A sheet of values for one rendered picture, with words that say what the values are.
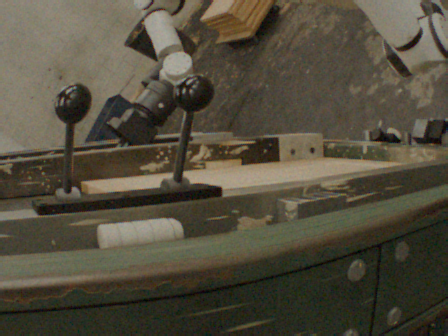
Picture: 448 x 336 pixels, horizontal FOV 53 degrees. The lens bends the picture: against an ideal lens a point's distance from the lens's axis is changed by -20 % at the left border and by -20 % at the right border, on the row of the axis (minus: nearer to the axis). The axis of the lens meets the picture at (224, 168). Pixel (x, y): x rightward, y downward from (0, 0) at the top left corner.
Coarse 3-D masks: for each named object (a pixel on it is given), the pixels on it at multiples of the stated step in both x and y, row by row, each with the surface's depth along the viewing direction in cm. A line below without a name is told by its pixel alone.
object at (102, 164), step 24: (168, 144) 105; (192, 144) 107; (216, 144) 109; (240, 144) 112; (264, 144) 114; (288, 144) 117; (312, 144) 120; (0, 168) 87; (24, 168) 89; (48, 168) 92; (96, 168) 97; (120, 168) 100; (144, 168) 102; (168, 168) 104; (192, 168) 107; (0, 192) 87; (24, 192) 89; (48, 192) 92
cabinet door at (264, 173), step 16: (304, 160) 116; (320, 160) 115; (336, 160) 112; (352, 160) 110; (368, 160) 108; (144, 176) 100; (160, 176) 98; (192, 176) 99; (208, 176) 97; (224, 176) 96; (240, 176) 95; (256, 176) 93; (272, 176) 92; (288, 176) 90; (304, 176) 89; (320, 176) 87; (96, 192) 85
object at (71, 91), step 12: (72, 84) 43; (84, 84) 43; (60, 96) 42; (72, 96) 42; (84, 96) 43; (60, 108) 42; (72, 108) 42; (84, 108) 43; (72, 120) 43; (72, 132) 45; (72, 144) 45; (72, 156) 46; (72, 168) 47; (60, 192) 48; (72, 192) 48
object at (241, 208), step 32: (224, 192) 57; (256, 192) 56; (288, 192) 58; (320, 192) 60; (352, 192) 63; (384, 192) 66; (0, 224) 43; (32, 224) 45; (64, 224) 46; (96, 224) 48; (192, 224) 53; (224, 224) 55; (256, 224) 57
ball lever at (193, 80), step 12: (180, 84) 48; (192, 84) 48; (204, 84) 48; (180, 96) 48; (192, 96) 48; (204, 96) 48; (180, 108) 49; (192, 108) 48; (204, 108) 49; (192, 120) 50; (180, 144) 52; (180, 156) 52; (180, 168) 53; (168, 180) 54; (180, 180) 54
